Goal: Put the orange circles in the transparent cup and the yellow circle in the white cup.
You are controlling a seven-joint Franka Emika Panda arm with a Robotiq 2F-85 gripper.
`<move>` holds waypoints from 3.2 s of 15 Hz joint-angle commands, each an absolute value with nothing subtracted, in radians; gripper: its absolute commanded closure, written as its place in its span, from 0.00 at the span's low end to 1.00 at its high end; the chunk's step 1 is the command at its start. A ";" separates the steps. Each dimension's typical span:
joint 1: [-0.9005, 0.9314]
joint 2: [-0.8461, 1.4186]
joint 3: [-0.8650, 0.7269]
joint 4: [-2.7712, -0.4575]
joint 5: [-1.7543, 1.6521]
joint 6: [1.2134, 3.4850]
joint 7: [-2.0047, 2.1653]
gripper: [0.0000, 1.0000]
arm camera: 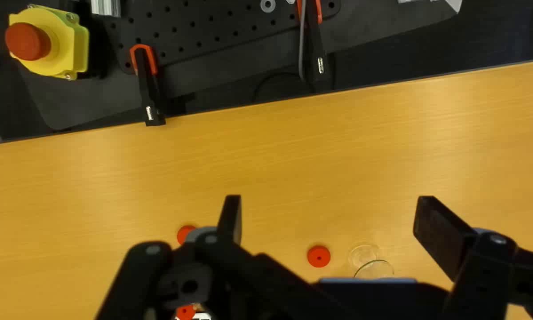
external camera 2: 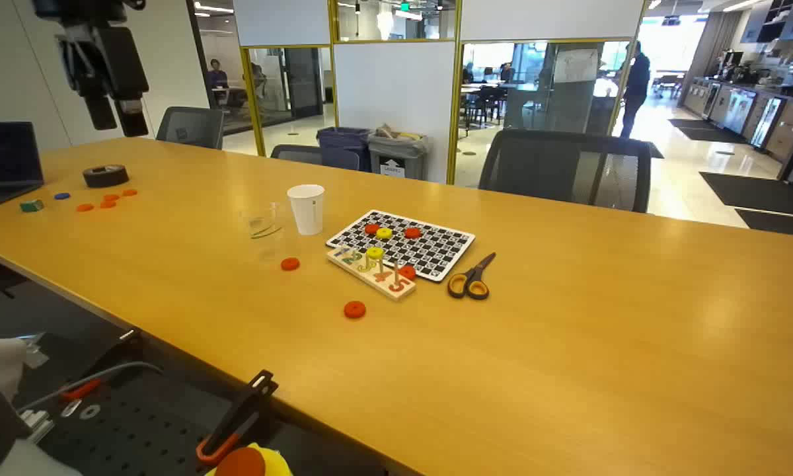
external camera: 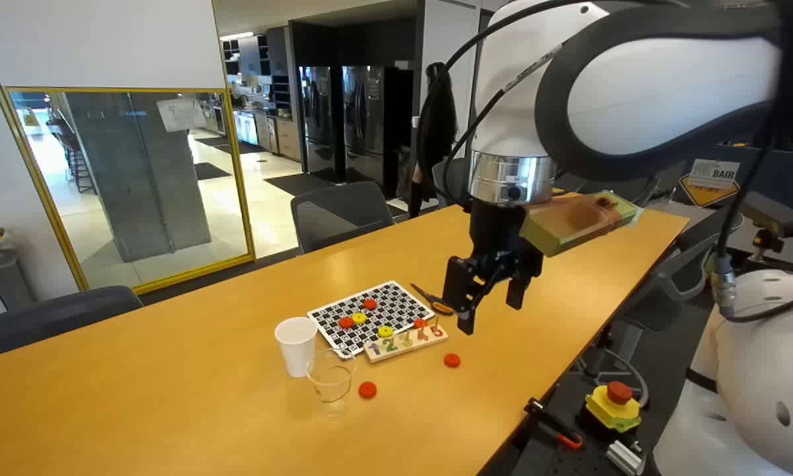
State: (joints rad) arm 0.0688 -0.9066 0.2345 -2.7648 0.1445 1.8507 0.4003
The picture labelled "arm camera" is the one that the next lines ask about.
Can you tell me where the yellow emergency stop button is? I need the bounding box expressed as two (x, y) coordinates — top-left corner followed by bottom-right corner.
(4, 4), (91, 80)

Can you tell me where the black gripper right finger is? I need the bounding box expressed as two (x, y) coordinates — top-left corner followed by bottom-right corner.
(412, 196), (478, 279)

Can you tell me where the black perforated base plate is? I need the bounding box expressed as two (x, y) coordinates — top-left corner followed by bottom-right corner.
(19, 0), (458, 130)

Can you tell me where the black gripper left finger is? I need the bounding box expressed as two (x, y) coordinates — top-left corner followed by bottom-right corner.
(217, 194), (242, 244)

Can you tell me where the orange disc with hole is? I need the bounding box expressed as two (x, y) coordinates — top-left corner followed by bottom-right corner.
(306, 245), (332, 268)

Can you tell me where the transparent plastic cup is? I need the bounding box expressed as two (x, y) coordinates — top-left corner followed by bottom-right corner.
(348, 244), (394, 279)

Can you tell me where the black orange clamp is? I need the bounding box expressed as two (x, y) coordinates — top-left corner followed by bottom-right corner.
(295, 0), (327, 84)
(130, 43), (165, 126)

